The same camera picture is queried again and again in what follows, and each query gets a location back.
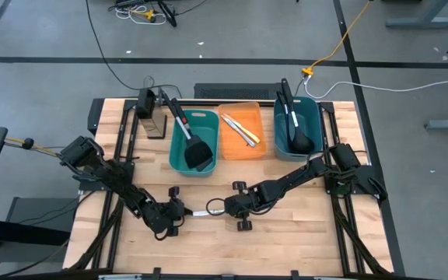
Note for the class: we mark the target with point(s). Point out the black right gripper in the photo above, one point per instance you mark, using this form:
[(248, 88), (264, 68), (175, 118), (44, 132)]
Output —
[(239, 204)]

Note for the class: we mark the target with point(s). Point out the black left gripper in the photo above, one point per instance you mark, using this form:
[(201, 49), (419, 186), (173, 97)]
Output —
[(165, 214)]

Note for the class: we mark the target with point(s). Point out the all-silver table knife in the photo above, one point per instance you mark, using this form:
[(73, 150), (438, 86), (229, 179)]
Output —
[(206, 213), (239, 133)]

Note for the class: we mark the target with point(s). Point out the slotted black spatula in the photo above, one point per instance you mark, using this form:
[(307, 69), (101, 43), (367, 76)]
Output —
[(197, 151)]

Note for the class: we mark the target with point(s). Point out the large black ladle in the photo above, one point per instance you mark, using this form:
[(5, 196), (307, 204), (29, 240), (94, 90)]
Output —
[(302, 144)]

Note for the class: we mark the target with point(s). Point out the small black ladle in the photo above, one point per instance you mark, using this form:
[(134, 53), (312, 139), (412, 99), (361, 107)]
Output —
[(282, 103)]

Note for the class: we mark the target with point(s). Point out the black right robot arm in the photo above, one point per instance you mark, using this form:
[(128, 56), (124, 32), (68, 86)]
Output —
[(286, 183)]

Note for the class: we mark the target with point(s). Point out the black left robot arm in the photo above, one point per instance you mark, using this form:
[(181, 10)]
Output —
[(111, 179)]

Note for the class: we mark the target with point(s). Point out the light teal plastic bin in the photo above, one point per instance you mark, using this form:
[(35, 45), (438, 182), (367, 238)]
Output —
[(179, 159)]

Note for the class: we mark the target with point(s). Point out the orange plastic bin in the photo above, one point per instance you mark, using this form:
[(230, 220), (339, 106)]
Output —
[(232, 149)]

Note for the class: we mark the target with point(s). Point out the black box on metal stand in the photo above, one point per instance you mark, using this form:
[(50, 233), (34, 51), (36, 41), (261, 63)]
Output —
[(146, 103)]

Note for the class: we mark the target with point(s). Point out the black perforated computer case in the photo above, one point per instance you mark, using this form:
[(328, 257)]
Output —
[(239, 91)]

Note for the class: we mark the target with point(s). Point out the dark blue-teal plastic bin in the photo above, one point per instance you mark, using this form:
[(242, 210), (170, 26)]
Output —
[(313, 116)]

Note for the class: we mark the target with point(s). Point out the black corner box with LED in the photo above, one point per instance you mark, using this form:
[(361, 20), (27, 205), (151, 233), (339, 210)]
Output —
[(95, 116)]

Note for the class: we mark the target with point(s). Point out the dark grey shelf plate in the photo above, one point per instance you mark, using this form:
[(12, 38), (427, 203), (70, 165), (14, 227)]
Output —
[(33, 210)]

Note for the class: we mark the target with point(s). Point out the black bar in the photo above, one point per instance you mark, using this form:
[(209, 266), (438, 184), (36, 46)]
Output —
[(14, 231)]

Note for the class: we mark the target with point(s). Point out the black floor stand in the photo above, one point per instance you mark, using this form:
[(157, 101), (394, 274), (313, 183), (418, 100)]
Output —
[(169, 15)]

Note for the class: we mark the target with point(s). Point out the grey desk foot with casters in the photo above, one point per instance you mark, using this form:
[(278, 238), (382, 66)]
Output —
[(422, 21)]

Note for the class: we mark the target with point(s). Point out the black aluminium table frame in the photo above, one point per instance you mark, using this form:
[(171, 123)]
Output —
[(124, 128)]

